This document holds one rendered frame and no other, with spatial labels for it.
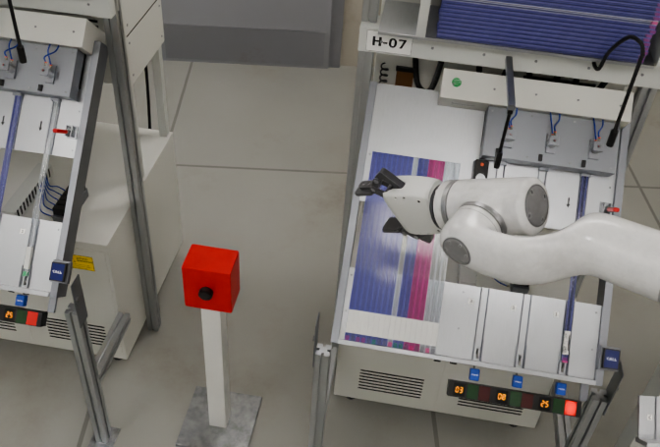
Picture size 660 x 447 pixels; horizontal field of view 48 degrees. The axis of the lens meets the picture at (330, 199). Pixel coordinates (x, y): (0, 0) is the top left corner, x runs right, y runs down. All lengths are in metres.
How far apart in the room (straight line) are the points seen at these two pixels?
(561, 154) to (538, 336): 0.47
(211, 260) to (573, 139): 1.02
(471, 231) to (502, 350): 1.00
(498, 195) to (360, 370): 1.56
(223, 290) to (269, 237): 1.24
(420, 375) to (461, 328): 0.58
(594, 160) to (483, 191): 0.96
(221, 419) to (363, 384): 0.49
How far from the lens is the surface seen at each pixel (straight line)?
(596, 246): 1.05
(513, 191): 1.08
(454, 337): 2.00
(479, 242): 1.04
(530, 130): 2.02
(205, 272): 2.08
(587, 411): 2.17
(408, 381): 2.58
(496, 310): 2.01
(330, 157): 3.81
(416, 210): 1.19
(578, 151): 2.03
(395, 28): 1.94
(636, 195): 4.00
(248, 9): 4.42
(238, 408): 2.72
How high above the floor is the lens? 2.24
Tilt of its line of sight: 39 degrees down
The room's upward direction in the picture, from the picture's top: 4 degrees clockwise
